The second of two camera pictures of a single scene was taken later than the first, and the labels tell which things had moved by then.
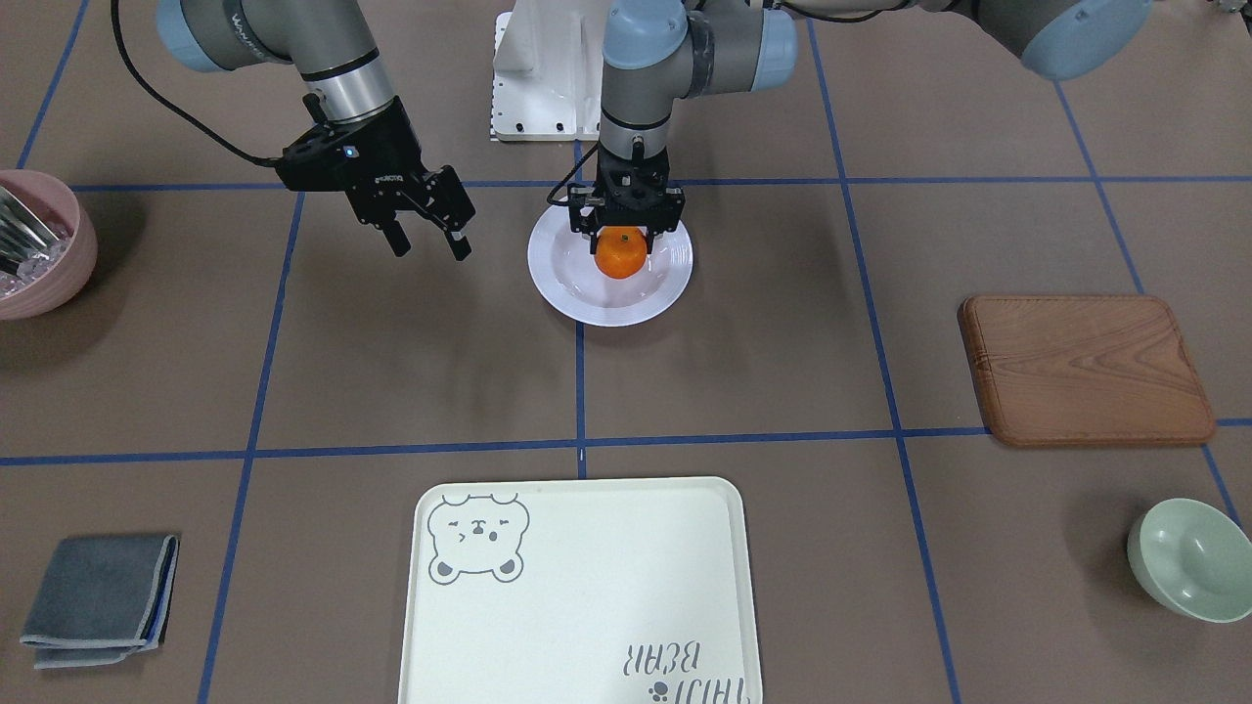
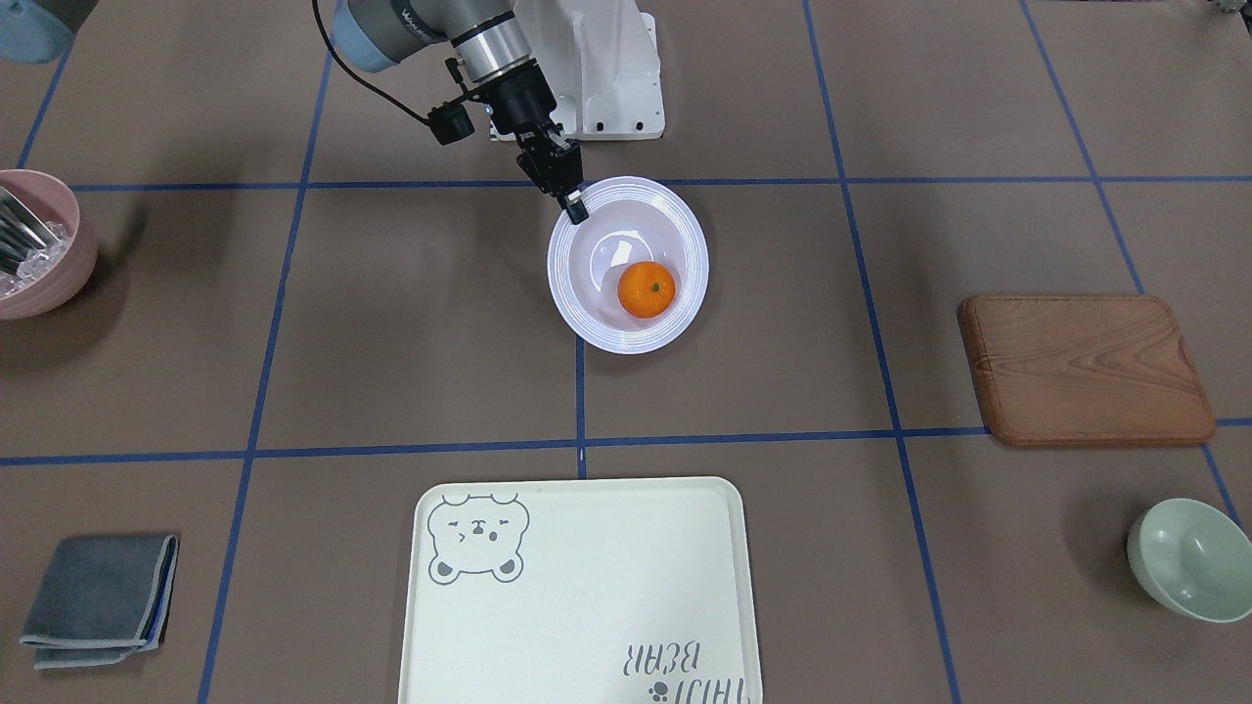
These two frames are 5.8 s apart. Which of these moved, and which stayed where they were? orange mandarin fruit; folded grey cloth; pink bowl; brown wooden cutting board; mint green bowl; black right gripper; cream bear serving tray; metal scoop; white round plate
Moved: black right gripper; white round plate; orange mandarin fruit
Stayed: brown wooden cutting board; pink bowl; mint green bowl; cream bear serving tray; folded grey cloth; metal scoop
